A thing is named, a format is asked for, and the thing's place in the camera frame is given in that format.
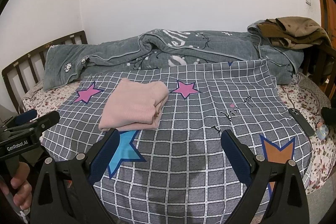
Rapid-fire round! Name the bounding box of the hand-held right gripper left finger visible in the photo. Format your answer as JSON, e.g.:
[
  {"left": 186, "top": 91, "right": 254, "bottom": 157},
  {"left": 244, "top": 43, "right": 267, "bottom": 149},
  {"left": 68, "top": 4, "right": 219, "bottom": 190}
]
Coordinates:
[{"left": 31, "top": 128, "right": 121, "bottom": 224}]

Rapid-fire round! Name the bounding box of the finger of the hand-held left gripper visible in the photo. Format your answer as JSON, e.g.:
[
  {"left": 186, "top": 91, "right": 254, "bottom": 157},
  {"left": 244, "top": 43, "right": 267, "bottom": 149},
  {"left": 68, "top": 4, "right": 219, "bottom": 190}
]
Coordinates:
[
  {"left": 16, "top": 111, "right": 60, "bottom": 139},
  {"left": 14, "top": 109, "right": 38, "bottom": 126}
]

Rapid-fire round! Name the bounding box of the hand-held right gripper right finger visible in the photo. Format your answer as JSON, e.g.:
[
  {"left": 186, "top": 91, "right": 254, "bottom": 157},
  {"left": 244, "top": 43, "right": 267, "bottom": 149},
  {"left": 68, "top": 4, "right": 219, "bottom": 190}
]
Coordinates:
[{"left": 220, "top": 130, "right": 310, "bottom": 224}]

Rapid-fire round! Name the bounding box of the pink knit sweater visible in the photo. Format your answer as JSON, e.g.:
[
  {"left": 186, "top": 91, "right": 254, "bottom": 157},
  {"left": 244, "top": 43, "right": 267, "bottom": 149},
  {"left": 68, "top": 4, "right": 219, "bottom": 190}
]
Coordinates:
[{"left": 98, "top": 78, "right": 169, "bottom": 132}]

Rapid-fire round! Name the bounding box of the person's left hand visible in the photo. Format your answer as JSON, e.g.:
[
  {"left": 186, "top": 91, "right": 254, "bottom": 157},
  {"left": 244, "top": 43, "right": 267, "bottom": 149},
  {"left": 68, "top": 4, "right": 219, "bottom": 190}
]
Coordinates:
[{"left": 0, "top": 162, "right": 33, "bottom": 212}]

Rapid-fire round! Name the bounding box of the dark wooden headboard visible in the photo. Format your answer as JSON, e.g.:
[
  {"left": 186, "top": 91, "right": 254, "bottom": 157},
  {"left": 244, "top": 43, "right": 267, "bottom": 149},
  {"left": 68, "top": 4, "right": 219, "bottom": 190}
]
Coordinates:
[{"left": 1, "top": 30, "right": 88, "bottom": 115}]

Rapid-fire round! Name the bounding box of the grey checked star quilt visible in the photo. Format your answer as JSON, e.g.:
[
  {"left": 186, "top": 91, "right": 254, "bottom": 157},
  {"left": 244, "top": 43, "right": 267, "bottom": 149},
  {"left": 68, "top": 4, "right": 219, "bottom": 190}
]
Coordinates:
[{"left": 42, "top": 56, "right": 314, "bottom": 224}]

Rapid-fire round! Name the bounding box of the black phone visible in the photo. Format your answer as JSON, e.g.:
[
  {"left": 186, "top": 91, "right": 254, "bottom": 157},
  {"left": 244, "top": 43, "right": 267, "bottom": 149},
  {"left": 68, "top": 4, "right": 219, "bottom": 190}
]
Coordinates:
[{"left": 288, "top": 108, "right": 315, "bottom": 137}]

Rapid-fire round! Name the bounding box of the floral bed sheet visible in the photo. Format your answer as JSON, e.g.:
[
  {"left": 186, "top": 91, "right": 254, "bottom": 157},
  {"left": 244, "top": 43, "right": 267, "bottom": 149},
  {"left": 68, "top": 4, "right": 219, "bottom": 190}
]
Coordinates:
[{"left": 21, "top": 72, "right": 336, "bottom": 195}]

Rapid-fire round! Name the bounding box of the grey-green floral blanket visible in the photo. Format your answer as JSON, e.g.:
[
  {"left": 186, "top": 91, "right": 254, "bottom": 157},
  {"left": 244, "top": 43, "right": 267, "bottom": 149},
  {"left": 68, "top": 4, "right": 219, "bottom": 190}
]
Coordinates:
[{"left": 43, "top": 28, "right": 305, "bottom": 92}]

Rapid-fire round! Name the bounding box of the dark wooden chair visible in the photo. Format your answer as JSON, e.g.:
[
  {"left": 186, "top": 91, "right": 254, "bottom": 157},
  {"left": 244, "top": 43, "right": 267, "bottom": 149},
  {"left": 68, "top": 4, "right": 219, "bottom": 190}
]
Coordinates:
[{"left": 302, "top": 43, "right": 336, "bottom": 94}]

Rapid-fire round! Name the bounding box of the brown jacket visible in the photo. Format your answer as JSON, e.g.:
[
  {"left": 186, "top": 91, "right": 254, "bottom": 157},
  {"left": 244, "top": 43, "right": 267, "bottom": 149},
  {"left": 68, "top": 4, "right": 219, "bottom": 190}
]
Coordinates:
[{"left": 257, "top": 17, "right": 333, "bottom": 50}]

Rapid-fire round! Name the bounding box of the orange wooden door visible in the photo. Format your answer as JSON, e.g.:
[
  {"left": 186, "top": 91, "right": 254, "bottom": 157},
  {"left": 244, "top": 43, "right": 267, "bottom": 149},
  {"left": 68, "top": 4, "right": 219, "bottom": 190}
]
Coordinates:
[{"left": 314, "top": 0, "right": 336, "bottom": 39}]

